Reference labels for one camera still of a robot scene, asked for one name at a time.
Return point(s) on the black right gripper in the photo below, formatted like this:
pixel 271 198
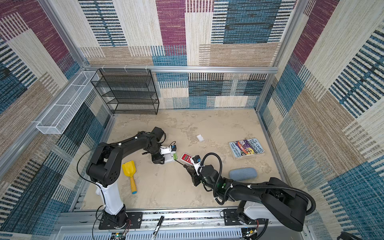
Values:
pixel 196 181

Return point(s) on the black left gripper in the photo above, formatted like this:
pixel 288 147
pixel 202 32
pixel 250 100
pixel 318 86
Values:
pixel 159 160

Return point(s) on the black yellow screwdriver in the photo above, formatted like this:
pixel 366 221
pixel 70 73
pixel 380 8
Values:
pixel 190 169

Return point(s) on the white battery cover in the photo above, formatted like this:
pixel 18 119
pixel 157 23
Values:
pixel 200 138

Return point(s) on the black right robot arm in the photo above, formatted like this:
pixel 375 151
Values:
pixel 288 205

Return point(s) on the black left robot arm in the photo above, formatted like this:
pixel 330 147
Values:
pixel 105 165

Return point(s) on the red white remote control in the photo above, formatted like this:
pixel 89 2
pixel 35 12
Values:
pixel 186 159

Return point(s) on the yellow toy shovel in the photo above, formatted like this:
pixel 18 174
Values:
pixel 129 170

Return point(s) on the blue grey sponge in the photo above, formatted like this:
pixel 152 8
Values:
pixel 243 174

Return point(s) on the colourful magazine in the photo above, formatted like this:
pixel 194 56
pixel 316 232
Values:
pixel 246 148

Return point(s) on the black marker pen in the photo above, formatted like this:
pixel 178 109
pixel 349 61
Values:
pixel 157 228

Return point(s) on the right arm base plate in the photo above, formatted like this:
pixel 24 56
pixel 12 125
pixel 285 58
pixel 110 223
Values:
pixel 231 218

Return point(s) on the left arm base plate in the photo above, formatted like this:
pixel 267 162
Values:
pixel 131 220

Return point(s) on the black wire shelf rack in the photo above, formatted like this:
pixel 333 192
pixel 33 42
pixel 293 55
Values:
pixel 127 91

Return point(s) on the white mesh wall basket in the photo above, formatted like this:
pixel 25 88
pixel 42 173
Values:
pixel 59 116

